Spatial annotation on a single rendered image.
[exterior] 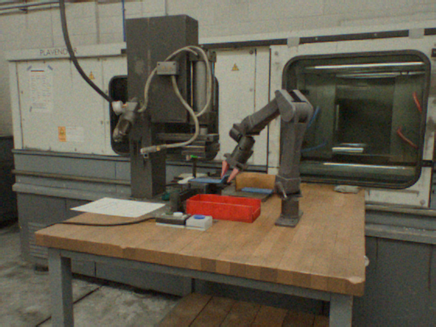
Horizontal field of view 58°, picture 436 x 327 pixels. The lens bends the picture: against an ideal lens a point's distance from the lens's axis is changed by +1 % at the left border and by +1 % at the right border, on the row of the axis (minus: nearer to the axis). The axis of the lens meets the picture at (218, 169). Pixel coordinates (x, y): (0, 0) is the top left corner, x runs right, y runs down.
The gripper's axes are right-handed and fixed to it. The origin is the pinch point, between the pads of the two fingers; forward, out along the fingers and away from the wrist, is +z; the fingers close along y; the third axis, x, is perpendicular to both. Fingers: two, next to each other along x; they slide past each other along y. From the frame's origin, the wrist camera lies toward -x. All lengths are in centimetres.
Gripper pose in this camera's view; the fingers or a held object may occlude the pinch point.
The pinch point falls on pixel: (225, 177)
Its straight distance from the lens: 161.6
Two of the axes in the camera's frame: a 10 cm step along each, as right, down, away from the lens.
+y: -8.0, -5.4, 2.6
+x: -3.5, 0.7, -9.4
